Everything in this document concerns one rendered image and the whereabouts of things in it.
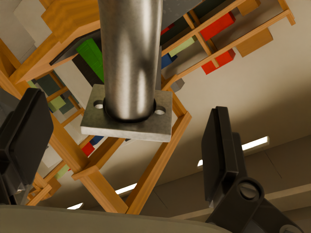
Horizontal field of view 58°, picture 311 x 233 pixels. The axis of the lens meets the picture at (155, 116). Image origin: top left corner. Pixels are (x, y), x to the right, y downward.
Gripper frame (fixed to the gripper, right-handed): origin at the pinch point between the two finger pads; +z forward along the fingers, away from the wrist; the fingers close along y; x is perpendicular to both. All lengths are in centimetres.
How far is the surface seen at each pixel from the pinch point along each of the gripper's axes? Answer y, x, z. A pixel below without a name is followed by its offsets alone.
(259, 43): 184, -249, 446
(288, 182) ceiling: 268, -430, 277
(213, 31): 103, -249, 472
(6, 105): -10.4, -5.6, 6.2
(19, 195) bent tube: -9.9, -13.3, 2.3
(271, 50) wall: 227, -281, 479
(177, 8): 2.1, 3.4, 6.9
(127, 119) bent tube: -0.2, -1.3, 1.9
